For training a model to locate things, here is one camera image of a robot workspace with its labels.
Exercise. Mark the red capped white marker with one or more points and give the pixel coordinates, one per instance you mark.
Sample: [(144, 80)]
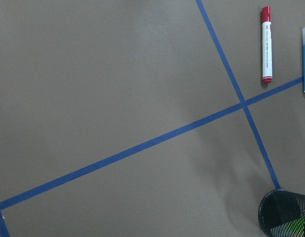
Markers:
[(267, 69)]

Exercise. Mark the green highlighter pen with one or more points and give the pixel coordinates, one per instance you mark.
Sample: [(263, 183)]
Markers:
[(294, 228)]

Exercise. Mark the black mesh pen cup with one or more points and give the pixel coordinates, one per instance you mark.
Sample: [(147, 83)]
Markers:
[(279, 207)]

